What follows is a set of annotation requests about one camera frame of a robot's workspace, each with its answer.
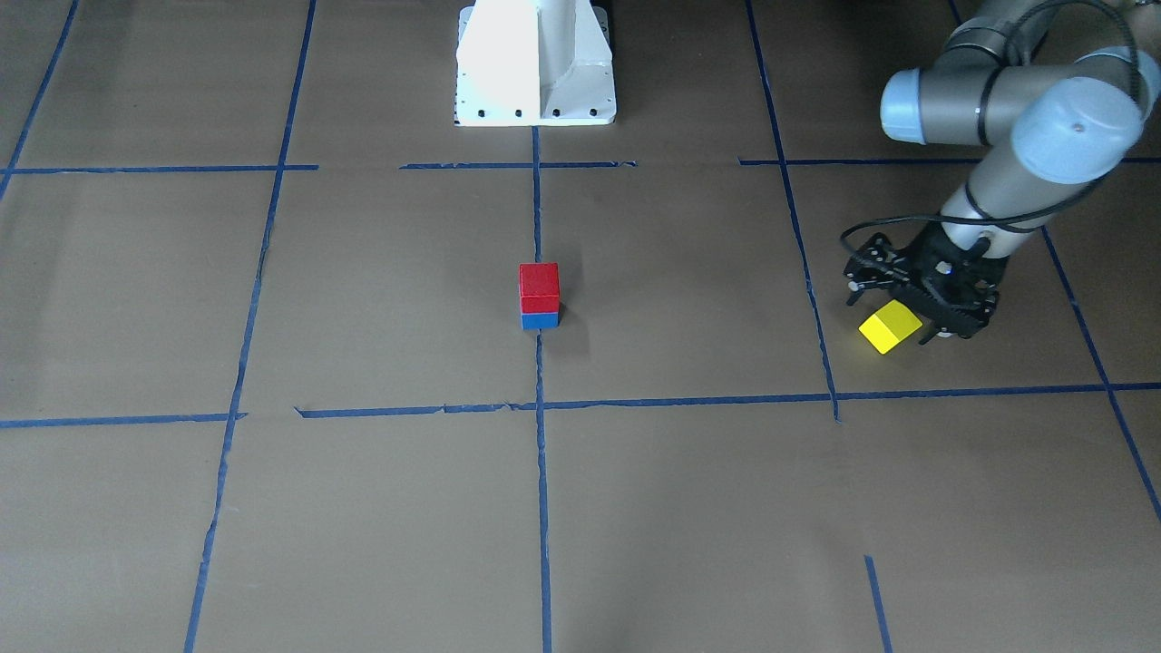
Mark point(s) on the yellow wooden cube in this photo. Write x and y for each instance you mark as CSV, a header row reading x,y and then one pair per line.
x,y
889,326

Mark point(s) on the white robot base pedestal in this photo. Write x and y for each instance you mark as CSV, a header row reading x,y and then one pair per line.
x,y
526,63

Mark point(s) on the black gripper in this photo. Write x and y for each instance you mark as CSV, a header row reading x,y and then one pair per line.
x,y
918,264

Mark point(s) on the red wooden cube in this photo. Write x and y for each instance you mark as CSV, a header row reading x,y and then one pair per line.
x,y
539,288

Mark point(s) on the blue wooden cube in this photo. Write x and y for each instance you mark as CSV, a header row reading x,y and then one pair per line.
x,y
539,320

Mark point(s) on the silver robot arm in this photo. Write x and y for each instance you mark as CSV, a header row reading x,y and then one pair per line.
x,y
1052,133

